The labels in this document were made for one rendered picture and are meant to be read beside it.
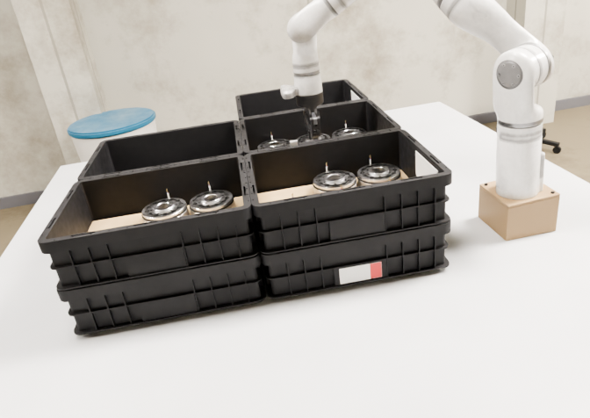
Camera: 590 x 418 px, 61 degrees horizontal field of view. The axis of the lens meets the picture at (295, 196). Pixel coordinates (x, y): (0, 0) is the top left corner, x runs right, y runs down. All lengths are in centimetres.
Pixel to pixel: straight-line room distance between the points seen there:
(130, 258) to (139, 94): 262
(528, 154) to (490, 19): 30
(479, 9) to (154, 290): 89
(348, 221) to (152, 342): 45
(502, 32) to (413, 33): 260
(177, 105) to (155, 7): 63
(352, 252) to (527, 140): 44
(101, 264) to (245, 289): 28
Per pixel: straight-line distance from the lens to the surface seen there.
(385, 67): 375
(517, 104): 115
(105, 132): 297
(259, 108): 180
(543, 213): 127
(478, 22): 120
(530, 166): 121
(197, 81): 353
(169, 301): 106
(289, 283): 106
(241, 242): 100
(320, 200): 96
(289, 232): 99
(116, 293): 107
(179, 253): 100
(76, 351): 111
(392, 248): 107
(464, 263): 117
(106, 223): 127
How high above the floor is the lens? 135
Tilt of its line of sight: 26 degrees down
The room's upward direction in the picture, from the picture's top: 7 degrees counter-clockwise
